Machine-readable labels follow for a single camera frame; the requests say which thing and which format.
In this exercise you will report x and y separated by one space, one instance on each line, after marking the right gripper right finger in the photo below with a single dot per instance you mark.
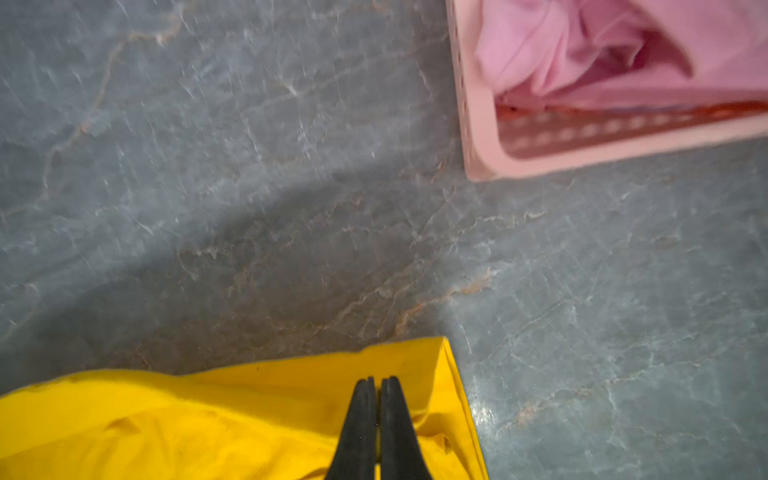
400 456

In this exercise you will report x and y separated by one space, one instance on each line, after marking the pink t-shirt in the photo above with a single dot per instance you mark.
604 55

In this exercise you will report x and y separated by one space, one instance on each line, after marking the pink plastic basket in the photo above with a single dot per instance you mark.
499 142

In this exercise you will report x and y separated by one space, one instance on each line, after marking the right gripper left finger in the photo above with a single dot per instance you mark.
356 455

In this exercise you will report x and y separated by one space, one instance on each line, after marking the yellow t-shirt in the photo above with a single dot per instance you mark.
278 419

